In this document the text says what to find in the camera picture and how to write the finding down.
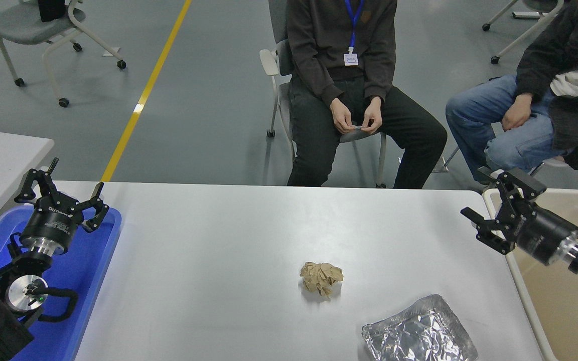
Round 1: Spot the blue plastic tray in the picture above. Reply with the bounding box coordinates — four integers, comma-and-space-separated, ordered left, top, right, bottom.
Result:
0, 206, 123, 361

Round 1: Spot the pale metal-legged chair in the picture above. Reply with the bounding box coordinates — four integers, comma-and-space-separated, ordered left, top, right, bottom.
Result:
435, 119, 578, 197

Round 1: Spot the person's left hand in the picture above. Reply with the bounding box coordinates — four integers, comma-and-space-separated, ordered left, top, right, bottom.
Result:
360, 96, 384, 135

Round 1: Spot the grey office chair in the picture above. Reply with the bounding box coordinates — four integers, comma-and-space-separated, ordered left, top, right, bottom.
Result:
260, 0, 387, 189

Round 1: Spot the black bag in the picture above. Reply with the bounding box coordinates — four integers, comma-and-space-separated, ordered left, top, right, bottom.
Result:
38, 0, 67, 23

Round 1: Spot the person's right hand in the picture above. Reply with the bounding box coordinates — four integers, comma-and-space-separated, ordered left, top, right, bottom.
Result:
329, 97, 355, 134
501, 94, 534, 132

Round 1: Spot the grey wheeled chair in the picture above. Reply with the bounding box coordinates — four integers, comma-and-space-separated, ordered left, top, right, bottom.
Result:
482, 0, 565, 65
0, 0, 127, 108

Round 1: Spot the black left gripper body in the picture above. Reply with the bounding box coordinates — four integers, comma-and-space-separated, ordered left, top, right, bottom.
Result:
20, 194, 85, 249

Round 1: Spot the foil tray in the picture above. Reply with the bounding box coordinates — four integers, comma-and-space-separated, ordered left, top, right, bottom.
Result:
361, 293, 480, 361

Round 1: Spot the blue lanyard with badge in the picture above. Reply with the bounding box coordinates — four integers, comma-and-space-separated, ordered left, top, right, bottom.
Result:
343, 0, 366, 67

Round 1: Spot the crumpled tan paper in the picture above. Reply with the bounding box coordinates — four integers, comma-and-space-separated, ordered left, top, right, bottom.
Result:
300, 262, 344, 301

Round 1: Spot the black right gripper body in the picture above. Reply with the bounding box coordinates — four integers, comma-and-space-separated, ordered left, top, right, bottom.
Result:
512, 206, 578, 267

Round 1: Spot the large pale bin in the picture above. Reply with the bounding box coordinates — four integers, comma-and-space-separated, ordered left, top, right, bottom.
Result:
483, 188, 578, 361

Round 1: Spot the person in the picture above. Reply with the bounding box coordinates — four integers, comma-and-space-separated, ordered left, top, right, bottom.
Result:
285, 0, 449, 190
445, 0, 578, 184

